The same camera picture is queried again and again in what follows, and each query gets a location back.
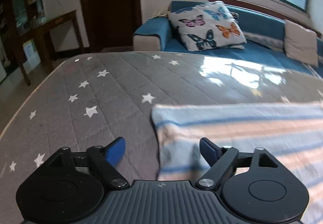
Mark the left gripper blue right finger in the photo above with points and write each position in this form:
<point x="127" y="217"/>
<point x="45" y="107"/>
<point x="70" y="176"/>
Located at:
<point x="222" y="164"/>

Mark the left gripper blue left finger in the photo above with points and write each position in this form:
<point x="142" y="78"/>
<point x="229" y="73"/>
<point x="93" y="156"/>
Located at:
<point x="103" y="160"/>

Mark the blue beige striped shirt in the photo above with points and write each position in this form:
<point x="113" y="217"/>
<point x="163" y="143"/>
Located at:
<point x="292" y="133"/>

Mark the grey star tablecloth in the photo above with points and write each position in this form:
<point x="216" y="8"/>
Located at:
<point x="94" y="98"/>

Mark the blue sofa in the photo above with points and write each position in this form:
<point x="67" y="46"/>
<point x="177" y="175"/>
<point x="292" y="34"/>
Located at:
<point x="264" y="39"/>

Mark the butterfly print pillow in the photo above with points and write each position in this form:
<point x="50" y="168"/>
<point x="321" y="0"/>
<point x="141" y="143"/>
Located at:
<point x="207" y="26"/>

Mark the beige cushion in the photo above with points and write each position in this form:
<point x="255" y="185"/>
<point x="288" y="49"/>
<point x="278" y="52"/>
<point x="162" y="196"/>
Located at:
<point x="300" y="44"/>

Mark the dark wooden side table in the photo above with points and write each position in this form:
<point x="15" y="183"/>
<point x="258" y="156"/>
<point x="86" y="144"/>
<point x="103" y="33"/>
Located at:
<point x="41" y="37"/>

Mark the dark wooden door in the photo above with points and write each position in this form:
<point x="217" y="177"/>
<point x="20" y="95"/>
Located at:
<point x="110" y="24"/>

